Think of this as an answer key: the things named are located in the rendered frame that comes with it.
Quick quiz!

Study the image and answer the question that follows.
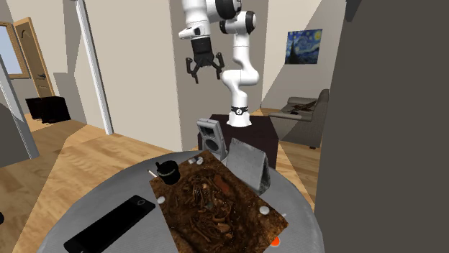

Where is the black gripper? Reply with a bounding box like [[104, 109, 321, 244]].
[[184, 36, 226, 85]]

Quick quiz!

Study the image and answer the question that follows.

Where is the grey loudspeaker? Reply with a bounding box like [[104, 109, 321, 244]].
[[196, 118, 229, 162]]

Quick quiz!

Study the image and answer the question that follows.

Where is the dark robot stand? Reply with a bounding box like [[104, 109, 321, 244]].
[[197, 114, 280, 170]]

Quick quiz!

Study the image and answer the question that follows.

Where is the blue night sky painting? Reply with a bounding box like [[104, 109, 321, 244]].
[[284, 28, 324, 65]]

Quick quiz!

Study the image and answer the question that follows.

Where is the black cup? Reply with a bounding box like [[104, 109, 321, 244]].
[[155, 160, 181, 186]]

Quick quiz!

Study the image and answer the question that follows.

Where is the grey sofa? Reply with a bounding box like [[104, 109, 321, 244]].
[[268, 88, 330, 150]]

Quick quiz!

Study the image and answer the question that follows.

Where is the brown patterned board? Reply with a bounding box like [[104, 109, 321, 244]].
[[148, 149, 289, 253]]

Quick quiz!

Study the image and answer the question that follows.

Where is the black low cabinet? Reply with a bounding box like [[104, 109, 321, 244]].
[[24, 96, 72, 125]]

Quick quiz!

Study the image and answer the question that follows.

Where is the round grey table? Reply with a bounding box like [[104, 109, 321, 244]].
[[36, 149, 325, 253]]

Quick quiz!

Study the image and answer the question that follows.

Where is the brown wooden door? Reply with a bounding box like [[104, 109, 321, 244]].
[[13, 17, 56, 99]]

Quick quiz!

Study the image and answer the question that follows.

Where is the wood framed window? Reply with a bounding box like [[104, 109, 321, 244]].
[[0, 21, 30, 80]]

